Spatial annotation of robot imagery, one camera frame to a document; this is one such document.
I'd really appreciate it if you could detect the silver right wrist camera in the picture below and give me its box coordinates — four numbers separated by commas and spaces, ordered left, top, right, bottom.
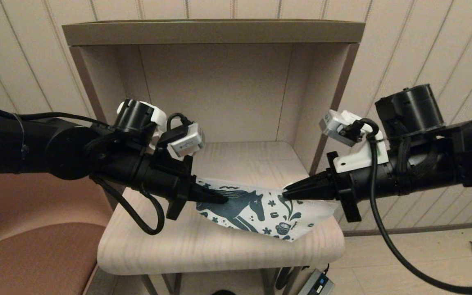
319, 109, 374, 147

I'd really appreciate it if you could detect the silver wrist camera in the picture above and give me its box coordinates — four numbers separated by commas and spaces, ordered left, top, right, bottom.
157, 113, 205, 160
319, 109, 374, 147

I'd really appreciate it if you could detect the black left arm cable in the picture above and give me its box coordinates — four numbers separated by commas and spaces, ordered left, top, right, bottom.
91, 176, 166, 235

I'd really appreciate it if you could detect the light wood shelf cabinet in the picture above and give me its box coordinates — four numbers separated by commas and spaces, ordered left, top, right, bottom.
62, 20, 365, 295

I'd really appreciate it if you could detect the brown baseboard strip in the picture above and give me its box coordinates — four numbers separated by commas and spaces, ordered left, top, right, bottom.
343, 220, 472, 238

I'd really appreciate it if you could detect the black sleeved cord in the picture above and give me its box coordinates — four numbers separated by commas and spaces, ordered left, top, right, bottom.
275, 266, 293, 290

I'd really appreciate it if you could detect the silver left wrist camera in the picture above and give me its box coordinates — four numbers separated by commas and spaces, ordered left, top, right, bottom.
157, 113, 205, 160

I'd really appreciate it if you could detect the white pouch with horse print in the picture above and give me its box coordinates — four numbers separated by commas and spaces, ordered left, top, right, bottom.
195, 177, 339, 242

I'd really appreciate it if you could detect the white right camera bracket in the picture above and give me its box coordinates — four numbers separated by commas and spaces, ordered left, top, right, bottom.
334, 141, 384, 172

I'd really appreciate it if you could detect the grey power adapter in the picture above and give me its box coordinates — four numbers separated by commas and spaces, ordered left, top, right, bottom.
297, 268, 335, 295

